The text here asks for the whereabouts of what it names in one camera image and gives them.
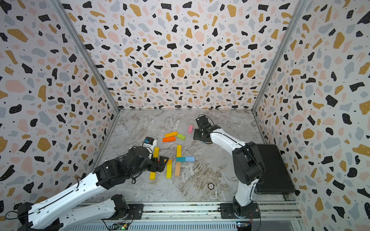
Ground light blue block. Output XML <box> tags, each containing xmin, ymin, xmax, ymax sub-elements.
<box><xmin>186</xmin><ymin>157</ymin><xmax>195</xmax><ymax>162</ymax></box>

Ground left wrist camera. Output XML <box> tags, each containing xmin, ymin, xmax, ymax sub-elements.
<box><xmin>142</xmin><ymin>137</ymin><xmax>157</xmax><ymax>158</ymax></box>

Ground amber orange block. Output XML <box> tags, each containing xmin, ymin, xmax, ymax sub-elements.
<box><xmin>165</xmin><ymin>131</ymin><xmax>178</xmax><ymax>138</ymax></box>

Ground aluminium rail frame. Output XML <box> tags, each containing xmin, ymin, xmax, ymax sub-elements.
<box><xmin>66</xmin><ymin>201</ymin><xmax>306</xmax><ymax>231</ymax></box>

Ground long yellow block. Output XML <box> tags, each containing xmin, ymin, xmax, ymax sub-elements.
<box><xmin>149</xmin><ymin>172</ymin><xmax>156</xmax><ymax>180</ymax></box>
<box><xmin>153</xmin><ymin>147</ymin><xmax>160</xmax><ymax>158</ymax></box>

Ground teal short block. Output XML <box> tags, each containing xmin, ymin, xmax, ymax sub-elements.
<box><xmin>176</xmin><ymin>157</ymin><xmax>186</xmax><ymax>163</ymax></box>

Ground tan wooden block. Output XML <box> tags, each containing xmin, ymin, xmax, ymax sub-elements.
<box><xmin>175</xmin><ymin>162</ymin><xmax>181</xmax><ymax>177</ymax></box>

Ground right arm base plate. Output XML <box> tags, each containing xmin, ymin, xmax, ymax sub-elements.
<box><xmin>218</xmin><ymin>203</ymin><xmax>261</xmax><ymax>219</ymax></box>

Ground green block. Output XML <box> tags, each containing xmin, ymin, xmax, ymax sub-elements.
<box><xmin>177</xmin><ymin>133</ymin><xmax>186</xmax><ymax>140</ymax></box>

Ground lime yellow block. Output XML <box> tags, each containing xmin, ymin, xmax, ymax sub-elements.
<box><xmin>166</xmin><ymin>164</ymin><xmax>172</xmax><ymax>179</ymax></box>

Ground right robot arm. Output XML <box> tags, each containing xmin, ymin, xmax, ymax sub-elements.
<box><xmin>193</xmin><ymin>114</ymin><xmax>266</xmax><ymax>218</ymax></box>

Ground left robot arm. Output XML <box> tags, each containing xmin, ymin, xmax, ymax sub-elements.
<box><xmin>15</xmin><ymin>146</ymin><xmax>169</xmax><ymax>231</ymax></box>

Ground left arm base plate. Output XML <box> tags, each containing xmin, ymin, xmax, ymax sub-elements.
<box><xmin>116</xmin><ymin>204</ymin><xmax>144</xmax><ymax>222</ymax></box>

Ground black case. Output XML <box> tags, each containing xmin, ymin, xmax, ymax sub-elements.
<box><xmin>255</xmin><ymin>144</ymin><xmax>295</xmax><ymax>194</ymax></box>

